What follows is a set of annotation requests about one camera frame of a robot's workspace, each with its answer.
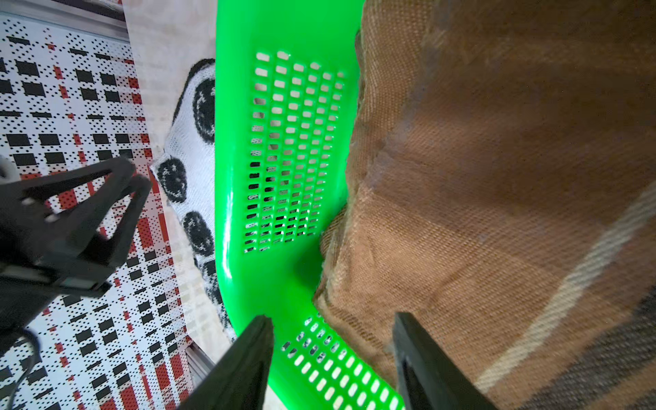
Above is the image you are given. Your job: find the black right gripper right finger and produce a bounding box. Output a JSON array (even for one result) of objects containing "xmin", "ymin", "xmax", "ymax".
[{"xmin": 393, "ymin": 312, "xmax": 495, "ymax": 409}]

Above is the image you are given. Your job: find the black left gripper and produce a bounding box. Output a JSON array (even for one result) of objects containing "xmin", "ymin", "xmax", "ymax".
[{"xmin": 0, "ymin": 155, "xmax": 153, "ymax": 355}]

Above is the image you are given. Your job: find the black white houndstooth scarf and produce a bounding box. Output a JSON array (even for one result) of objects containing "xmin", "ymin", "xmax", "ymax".
[{"xmin": 151, "ymin": 59, "xmax": 237, "ymax": 342}]

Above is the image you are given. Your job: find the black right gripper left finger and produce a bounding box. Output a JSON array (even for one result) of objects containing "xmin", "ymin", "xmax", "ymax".
[{"xmin": 179, "ymin": 315, "xmax": 274, "ymax": 409}]

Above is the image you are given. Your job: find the green plastic basket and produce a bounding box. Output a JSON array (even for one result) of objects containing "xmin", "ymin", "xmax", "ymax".
[{"xmin": 215, "ymin": 1, "xmax": 404, "ymax": 409}]

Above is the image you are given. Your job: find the brown fringed scarf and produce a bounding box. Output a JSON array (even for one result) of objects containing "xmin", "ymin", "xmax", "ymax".
[{"xmin": 314, "ymin": 1, "xmax": 655, "ymax": 409}]

